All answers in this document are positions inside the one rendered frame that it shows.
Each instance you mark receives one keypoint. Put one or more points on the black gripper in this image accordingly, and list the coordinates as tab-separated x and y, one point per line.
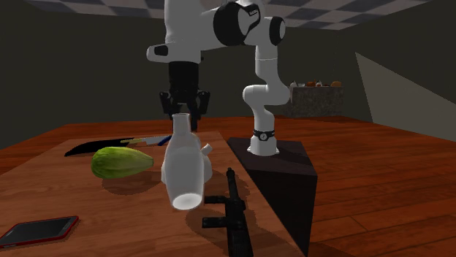
183	80

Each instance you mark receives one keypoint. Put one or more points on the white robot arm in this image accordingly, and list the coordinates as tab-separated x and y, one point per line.
265	67

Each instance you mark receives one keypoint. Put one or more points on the white vase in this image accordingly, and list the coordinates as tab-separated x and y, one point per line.
183	167

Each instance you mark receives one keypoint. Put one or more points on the green squash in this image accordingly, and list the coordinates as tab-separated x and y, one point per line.
119	162

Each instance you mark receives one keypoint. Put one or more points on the black toy rifle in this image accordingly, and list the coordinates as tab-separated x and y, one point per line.
235	217

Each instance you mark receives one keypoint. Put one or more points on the dark robot stand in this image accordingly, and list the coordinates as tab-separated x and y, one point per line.
285	178

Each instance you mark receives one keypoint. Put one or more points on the grey stone counter with food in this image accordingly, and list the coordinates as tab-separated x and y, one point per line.
313	101

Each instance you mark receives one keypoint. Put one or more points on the red-edged black phone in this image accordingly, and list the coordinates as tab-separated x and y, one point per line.
37	230

